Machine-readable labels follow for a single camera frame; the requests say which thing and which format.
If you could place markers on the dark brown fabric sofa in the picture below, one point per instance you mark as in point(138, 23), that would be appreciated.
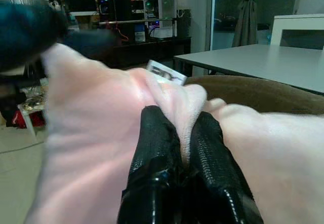
point(265, 92)

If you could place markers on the pink pillow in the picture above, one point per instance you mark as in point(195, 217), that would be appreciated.
point(91, 132)

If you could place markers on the white computer case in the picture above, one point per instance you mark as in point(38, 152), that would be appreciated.
point(162, 8)

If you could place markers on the blue box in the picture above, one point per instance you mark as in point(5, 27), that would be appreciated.
point(139, 32)

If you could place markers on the red bag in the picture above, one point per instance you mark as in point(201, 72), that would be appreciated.
point(21, 118)

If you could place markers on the glass sliding door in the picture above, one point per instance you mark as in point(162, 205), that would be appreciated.
point(224, 13)

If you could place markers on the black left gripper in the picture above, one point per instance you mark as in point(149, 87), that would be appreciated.
point(25, 34)

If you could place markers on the small white stool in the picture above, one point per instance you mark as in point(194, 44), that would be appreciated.
point(29, 112)

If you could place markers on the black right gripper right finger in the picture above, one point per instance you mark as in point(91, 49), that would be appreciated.
point(215, 178)

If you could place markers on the white open shelf cabinet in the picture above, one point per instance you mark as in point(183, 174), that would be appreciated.
point(298, 31)

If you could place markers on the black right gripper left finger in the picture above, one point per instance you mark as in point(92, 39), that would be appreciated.
point(154, 173)

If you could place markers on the black computer tower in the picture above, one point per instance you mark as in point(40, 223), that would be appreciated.
point(115, 7)

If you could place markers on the grey tied curtain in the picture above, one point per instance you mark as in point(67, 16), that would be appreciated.
point(244, 16)

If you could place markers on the long black desk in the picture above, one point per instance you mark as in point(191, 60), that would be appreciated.
point(157, 49)

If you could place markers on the white pillow tag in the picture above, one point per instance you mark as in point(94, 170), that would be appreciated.
point(164, 73)

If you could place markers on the large white table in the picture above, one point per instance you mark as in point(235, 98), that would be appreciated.
point(265, 61)

